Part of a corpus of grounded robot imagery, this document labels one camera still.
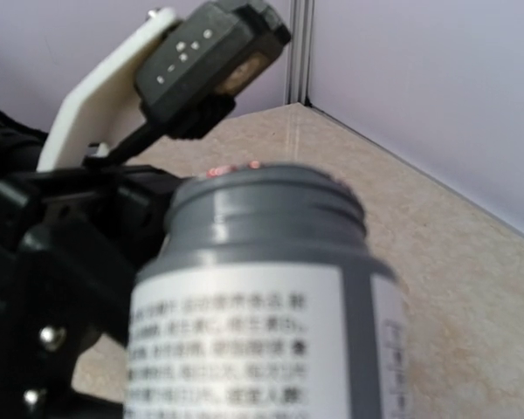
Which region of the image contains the orange pill bottle grey cap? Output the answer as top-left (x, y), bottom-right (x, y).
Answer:
top-left (123, 162), bottom-right (414, 418)

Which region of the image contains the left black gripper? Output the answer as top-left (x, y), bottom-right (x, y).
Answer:
top-left (0, 166), bottom-right (181, 418)

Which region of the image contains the left aluminium frame post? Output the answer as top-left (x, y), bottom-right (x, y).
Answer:
top-left (285, 0), bottom-right (315, 106)

